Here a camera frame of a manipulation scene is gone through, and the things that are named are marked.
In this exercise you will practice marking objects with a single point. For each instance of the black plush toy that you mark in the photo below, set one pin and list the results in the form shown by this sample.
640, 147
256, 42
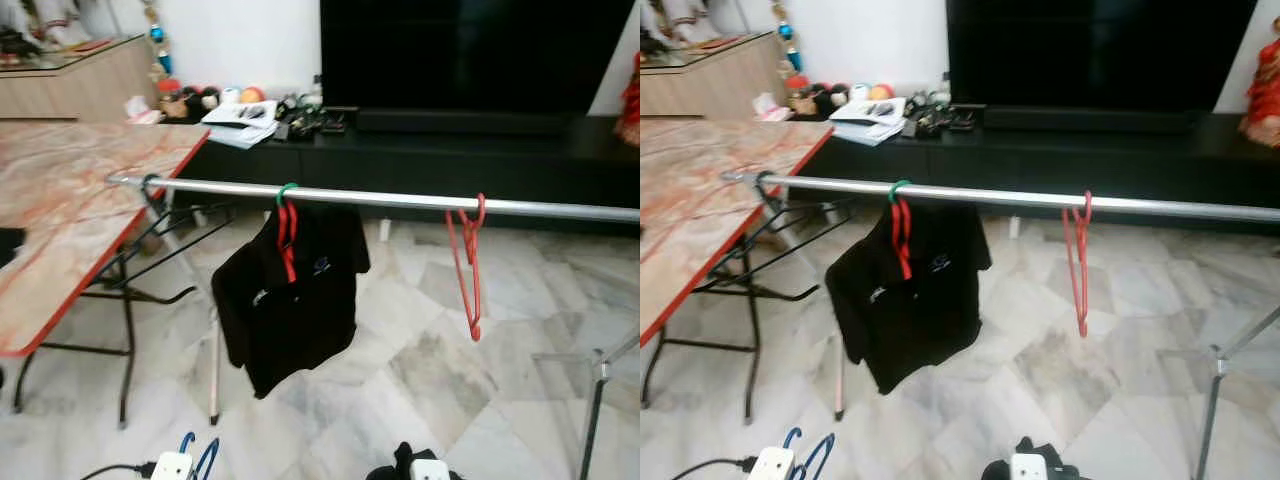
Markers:
830, 97
200, 100

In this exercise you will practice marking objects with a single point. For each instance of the green hanger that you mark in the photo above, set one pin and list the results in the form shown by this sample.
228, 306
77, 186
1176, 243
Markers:
897, 186
284, 188

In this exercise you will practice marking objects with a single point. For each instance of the stack of white papers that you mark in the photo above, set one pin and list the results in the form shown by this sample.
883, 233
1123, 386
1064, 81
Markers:
868, 120
240, 122

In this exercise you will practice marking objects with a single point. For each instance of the jar with red lid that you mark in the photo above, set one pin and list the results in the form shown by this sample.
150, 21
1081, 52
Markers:
801, 97
171, 100

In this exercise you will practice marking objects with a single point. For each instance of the black electronic gadgets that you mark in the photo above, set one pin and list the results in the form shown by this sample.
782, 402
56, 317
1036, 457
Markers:
940, 120
310, 122

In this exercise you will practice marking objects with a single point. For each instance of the pink tissue pack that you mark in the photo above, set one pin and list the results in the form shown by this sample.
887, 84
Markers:
770, 107
142, 110

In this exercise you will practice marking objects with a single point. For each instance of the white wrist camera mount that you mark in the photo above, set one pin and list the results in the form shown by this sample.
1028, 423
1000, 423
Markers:
430, 470
1030, 468
170, 468
772, 465

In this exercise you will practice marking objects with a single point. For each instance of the black polo shirt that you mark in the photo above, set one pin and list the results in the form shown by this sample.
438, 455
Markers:
290, 320
905, 320

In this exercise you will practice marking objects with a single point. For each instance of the silver metal clothes rack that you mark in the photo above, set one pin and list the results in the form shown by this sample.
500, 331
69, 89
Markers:
1000, 194
400, 198

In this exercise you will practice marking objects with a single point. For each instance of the black TV console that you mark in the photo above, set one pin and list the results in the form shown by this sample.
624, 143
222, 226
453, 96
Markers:
450, 160
1080, 158

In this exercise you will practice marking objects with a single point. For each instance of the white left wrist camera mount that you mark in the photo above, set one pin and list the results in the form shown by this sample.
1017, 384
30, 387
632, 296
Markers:
170, 468
772, 465

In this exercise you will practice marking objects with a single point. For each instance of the light wooden cabinet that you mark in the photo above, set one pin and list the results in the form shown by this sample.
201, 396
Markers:
70, 90
700, 85

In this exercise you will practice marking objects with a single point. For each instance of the white ball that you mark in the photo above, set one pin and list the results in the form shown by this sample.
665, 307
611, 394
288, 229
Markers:
859, 92
230, 95

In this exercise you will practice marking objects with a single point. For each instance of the blue plastic hanger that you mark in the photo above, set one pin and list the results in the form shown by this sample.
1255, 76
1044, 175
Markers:
820, 455
210, 455

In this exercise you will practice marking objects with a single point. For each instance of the orange ball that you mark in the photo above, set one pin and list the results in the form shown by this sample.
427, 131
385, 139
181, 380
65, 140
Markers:
252, 95
880, 93

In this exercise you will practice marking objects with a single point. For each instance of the black shirt green logo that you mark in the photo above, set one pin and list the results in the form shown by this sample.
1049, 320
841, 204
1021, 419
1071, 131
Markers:
400, 465
1000, 470

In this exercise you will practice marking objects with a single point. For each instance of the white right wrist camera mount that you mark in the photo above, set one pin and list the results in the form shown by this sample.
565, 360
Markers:
430, 470
1030, 468

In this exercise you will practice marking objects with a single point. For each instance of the clear bottle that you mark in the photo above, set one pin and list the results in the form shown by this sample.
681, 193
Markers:
313, 93
942, 90

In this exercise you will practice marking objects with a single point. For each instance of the black soundbar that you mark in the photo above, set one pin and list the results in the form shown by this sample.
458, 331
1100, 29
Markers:
1090, 119
460, 121

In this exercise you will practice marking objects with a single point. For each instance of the black television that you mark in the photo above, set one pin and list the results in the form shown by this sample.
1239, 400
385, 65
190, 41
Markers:
1100, 50
470, 50

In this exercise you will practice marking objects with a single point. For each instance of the marble-print folding table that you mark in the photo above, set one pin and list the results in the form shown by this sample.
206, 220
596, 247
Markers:
700, 190
60, 200

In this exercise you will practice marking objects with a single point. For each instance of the gold trophy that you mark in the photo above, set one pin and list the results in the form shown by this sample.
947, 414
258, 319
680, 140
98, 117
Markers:
156, 40
785, 38

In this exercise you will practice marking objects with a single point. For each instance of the red plastic hanger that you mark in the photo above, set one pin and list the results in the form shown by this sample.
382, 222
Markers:
1083, 300
476, 300

